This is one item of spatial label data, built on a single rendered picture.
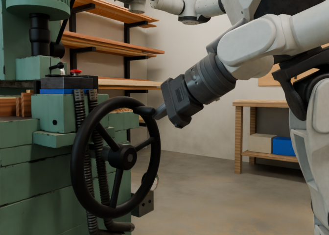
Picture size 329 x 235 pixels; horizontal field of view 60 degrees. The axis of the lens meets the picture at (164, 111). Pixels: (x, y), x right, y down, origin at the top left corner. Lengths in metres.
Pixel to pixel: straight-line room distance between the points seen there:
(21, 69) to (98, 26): 3.30
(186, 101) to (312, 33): 0.26
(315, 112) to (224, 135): 3.43
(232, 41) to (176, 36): 4.11
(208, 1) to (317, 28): 0.75
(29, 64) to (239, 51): 0.63
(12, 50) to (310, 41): 0.82
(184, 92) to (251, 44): 0.17
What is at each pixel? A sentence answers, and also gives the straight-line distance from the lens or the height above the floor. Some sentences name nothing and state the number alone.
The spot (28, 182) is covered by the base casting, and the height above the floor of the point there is 0.75.
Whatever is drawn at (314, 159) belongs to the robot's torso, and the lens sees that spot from 0.87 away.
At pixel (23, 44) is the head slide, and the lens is 1.03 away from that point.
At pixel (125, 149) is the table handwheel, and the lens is 0.67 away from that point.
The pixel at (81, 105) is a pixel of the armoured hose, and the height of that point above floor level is 0.93.
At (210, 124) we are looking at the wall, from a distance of 4.29.
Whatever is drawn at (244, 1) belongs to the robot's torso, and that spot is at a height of 1.19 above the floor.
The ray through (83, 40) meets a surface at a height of 1.54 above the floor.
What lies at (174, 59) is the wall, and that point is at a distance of 4.61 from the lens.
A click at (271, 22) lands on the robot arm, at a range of 0.52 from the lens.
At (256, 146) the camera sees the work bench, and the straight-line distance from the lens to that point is 3.59.
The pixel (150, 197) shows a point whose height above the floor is 0.59.
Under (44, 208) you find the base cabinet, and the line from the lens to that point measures 0.81.
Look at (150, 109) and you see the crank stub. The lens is 0.66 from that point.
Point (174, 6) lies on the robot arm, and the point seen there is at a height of 1.32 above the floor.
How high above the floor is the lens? 0.96
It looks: 4 degrees down
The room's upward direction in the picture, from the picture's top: straight up
